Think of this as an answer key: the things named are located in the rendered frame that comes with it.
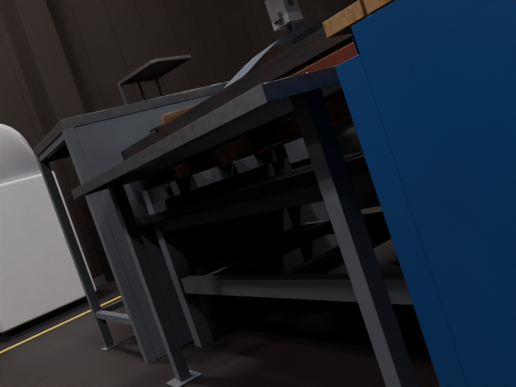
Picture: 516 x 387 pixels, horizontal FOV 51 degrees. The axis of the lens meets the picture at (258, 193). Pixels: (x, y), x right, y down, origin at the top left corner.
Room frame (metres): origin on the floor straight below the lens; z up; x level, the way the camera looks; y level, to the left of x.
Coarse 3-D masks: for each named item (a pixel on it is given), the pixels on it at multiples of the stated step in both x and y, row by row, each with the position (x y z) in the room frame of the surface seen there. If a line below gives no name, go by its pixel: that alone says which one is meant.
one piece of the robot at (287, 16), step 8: (272, 0) 1.81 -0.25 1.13; (280, 0) 1.79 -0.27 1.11; (288, 0) 1.79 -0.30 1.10; (296, 0) 1.81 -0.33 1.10; (272, 8) 1.83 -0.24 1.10; (280, 8) 1.80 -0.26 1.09; (288, 8) 1.78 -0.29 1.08; (296, 8) 1.81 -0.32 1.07; (272, 16) 1.81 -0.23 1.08; (280, 16) 1.79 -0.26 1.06; (288, 16) 1.78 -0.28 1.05; (296, 16) 1.80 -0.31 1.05; (272, 24) 1.84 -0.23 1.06; (280, 24) 1.81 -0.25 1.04; (288, 24) 1.81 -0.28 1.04
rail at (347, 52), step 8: (352, 40) 1.13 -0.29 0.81; (336, 48) 1.17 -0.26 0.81; (344, 48) 1.11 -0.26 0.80; (352, 48) 1.09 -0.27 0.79; (328, 56) 1.15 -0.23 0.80; (336, 56) 1.13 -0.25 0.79; (344, 56) 1.12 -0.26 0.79; (352, 56) 1.10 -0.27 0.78; (312, 64) 1.20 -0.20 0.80; (320, 64) 1.18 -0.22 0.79; (328, 64) 1.16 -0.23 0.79; (336, 64) 1.14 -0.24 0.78; (296, 72) 1.29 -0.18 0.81; (304, 72) 1.23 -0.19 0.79
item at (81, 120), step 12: (216, 84) 2.59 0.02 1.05; (168, 96) 2.45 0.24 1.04; (180, 96) 2.48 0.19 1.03; (192, 96) 2.51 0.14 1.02; (120, 108) 2.32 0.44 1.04; (132, 108) 2.35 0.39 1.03; (144, 108) 2.38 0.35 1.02; (72, 120) 2.20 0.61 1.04; (84, 120) 2.23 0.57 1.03; (96, 120) 2.25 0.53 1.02; (60, 132) 2.23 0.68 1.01; (48, 144) 2.42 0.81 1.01; (36, 156) 2.66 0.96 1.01
